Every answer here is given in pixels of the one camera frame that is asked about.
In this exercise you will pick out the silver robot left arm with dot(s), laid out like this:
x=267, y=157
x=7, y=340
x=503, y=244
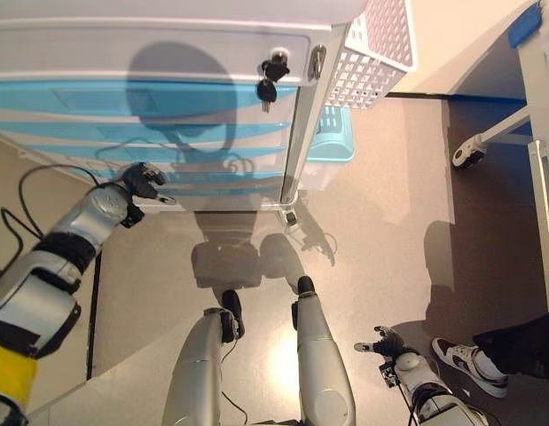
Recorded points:
x=83, y=222

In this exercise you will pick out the white brown sneaker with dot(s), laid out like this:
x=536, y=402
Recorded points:
x=465, y=361

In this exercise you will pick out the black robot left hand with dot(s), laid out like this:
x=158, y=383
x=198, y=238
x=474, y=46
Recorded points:
x=141, y=179

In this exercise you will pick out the white waste bin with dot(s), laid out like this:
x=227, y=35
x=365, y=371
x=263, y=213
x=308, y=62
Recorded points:
x=320, y=175

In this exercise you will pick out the white hospital bed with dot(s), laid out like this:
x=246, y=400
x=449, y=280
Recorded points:
x=473, y=49

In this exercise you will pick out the blue front cart drawer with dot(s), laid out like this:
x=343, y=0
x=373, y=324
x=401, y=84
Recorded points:
x=212, y=154

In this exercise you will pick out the white blue medical cart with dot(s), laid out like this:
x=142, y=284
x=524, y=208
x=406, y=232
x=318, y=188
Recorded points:
x=167, y=49

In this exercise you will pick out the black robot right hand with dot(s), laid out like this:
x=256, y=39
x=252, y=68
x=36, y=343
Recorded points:
x=391, y=344

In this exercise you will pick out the grey robot right leg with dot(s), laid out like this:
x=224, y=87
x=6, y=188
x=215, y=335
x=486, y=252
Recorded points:
x=318, y=355

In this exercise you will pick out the white bed caster wheel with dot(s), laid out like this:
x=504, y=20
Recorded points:
x=467, y=155

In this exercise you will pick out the grey robot left leg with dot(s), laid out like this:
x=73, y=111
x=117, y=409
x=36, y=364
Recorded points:
x=198, y=368

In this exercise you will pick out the blue bed corner bumper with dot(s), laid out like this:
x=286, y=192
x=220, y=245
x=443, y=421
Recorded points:
x=524, y=26

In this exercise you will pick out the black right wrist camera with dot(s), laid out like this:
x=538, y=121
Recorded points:
x=389, y=375

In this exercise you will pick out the grey robot leg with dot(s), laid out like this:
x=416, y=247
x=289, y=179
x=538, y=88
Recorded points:
x=198, y=368
x=318, y=355

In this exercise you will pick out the white perforated side basket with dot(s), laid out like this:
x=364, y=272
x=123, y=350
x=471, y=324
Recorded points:
x=371, y=66

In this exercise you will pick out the black cart caster wheel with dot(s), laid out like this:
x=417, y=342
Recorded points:
x=292, y=218

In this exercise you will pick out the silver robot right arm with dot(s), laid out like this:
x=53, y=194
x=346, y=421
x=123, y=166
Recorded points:
x=409, y=361

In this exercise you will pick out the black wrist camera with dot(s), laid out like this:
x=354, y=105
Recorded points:
x=133, y=216
x=389, y=375

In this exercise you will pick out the black cart keys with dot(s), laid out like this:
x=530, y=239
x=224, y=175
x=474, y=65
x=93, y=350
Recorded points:
x=269, y=80

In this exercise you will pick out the person leg black trousers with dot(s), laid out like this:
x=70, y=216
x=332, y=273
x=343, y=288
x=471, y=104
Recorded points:
x=527, y=346

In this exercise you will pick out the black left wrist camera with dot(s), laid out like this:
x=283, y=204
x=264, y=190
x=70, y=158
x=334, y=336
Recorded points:
x=133, y=216

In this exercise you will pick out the white metal bed rail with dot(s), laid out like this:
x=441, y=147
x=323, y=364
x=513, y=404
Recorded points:
x=546, y=213

